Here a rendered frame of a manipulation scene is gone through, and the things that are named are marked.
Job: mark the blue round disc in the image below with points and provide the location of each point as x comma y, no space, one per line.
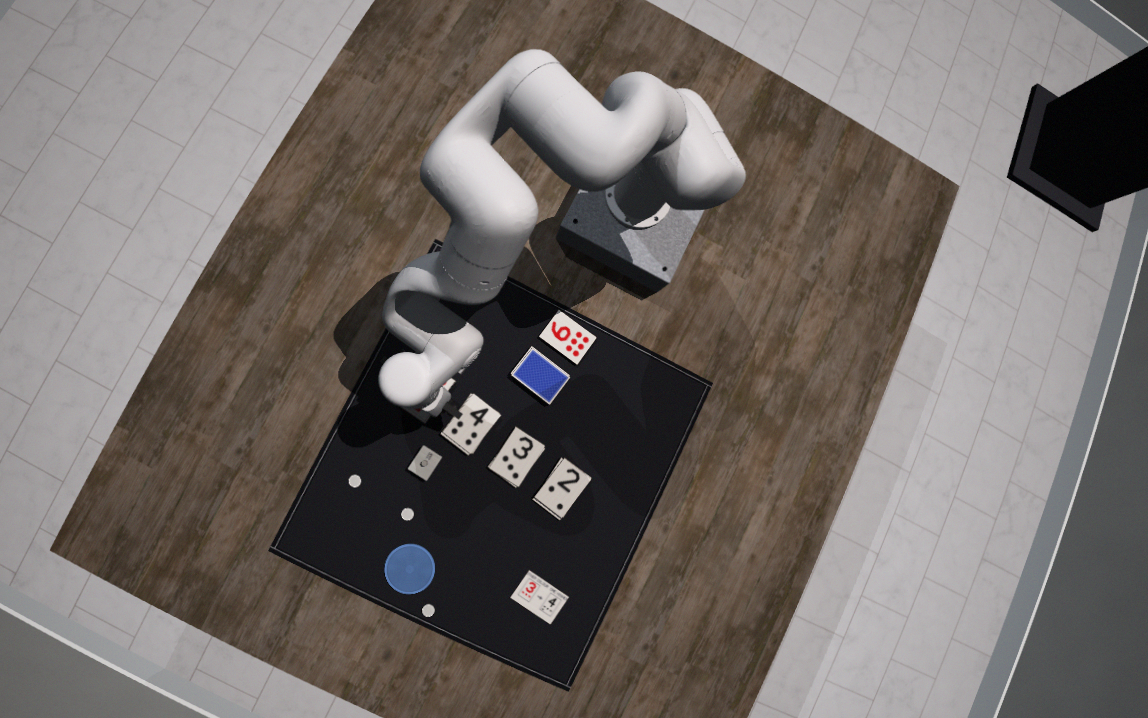
409,568

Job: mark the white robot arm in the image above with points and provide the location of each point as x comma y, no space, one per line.
493,212

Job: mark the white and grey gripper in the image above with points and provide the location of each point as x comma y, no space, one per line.
440,403

